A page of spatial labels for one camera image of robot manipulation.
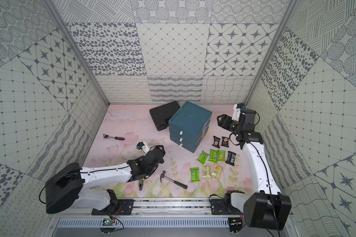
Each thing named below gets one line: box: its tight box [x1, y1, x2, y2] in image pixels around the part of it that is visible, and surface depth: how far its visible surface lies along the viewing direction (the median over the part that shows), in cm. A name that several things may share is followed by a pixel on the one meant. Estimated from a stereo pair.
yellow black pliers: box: [138, 178, 145, 191], surface depth 82 cm
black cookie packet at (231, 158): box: [224, 150, 237, 166], surface depth 92 cm
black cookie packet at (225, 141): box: [220, 136, 229, 148], surface depth 100 cm
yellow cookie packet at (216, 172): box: [210, 163, 223, 179], surface depth 87 cm
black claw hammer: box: [160, 169, 188, 190], surface depth 83 cm
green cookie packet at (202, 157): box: [196, 150, 211, 165], surface depth 93 cm
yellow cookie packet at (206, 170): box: [201, 163, 212, 179], surface depth 87 cm
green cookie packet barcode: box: [208, 149, 219, 164], surface depth 93 cm
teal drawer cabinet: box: [168, 100, 213, 154], surface depth 86 cm
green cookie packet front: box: [217, 149, 226, 162], surface depth 94 cm
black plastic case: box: [149, 100, 181, 131], surface depth 113 cm
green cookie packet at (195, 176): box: [189, 166, 200, 183], surface depth 86 cm
